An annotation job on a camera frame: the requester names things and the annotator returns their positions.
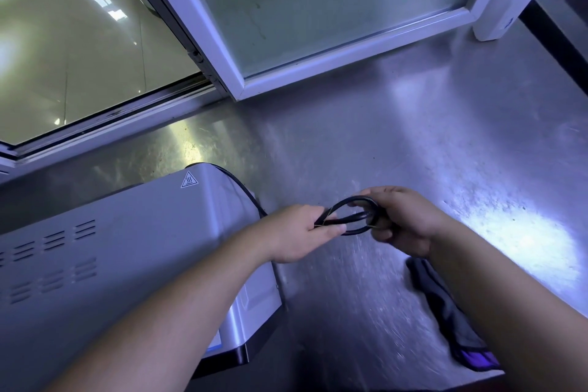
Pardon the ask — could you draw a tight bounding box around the white window frame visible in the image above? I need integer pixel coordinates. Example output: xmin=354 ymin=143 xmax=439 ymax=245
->
xmin=0 ymin=70 xmax=228 ymax=184

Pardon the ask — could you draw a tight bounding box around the person's left forearm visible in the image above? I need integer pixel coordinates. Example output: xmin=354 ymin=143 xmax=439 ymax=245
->
xmin=45 ymin=226 xmax=276 ymax=392

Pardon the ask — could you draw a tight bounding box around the person's left hand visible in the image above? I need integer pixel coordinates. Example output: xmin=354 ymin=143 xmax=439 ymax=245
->
xmin=262 ymin=204 xmax=349 ymax=265

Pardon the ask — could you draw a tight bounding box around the silver microwave black door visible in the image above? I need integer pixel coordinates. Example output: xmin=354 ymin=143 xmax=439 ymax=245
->
xmin=0 ymin=162 xmax=284 ymax=392

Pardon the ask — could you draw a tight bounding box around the person's right forearm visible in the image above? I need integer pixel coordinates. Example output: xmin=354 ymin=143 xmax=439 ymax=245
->
xmin=428 ymin=220 xmax=588 ymax=392

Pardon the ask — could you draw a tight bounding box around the black power cable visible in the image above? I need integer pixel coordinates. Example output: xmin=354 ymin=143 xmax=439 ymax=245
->
xmin=196 ymin=162 xmax=383 ymax=237

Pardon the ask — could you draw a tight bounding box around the grey purple cloth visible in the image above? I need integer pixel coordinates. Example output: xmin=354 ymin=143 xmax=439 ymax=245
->
xmin=406 ymin=256 xmax=502 ymax=373

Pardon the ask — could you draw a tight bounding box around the stainless steel sink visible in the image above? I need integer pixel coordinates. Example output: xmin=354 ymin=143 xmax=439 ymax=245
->
xmin=518 ymin=0 xmax=588 ymax=97

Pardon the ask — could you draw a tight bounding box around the hinged white window sash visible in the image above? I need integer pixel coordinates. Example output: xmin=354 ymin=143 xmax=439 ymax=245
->
xmin=128 ymin=0 xmax=524 ymax=101

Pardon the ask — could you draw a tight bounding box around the person's right hand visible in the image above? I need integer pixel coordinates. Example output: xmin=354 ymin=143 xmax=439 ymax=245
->
xmin=347 ymin=186 xmax=454 ymax=260

